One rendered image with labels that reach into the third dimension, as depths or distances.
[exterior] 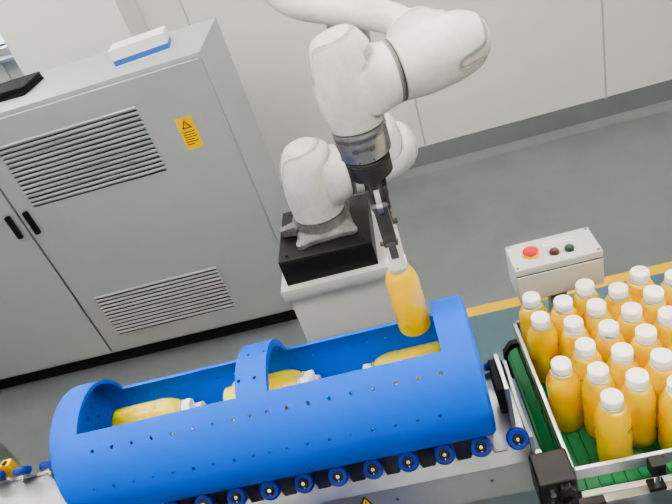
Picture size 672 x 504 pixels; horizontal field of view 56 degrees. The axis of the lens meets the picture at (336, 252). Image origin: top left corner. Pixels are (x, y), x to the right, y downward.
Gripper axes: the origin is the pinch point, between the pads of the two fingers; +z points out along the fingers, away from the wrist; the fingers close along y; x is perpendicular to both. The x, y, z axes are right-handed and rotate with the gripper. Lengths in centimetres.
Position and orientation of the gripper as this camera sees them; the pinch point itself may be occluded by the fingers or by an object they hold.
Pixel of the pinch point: (393, 248)
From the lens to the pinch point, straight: 117.8
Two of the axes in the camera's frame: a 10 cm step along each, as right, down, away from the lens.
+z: 2.8, 7.8, 5.6
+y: 0.3, 5.8, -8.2
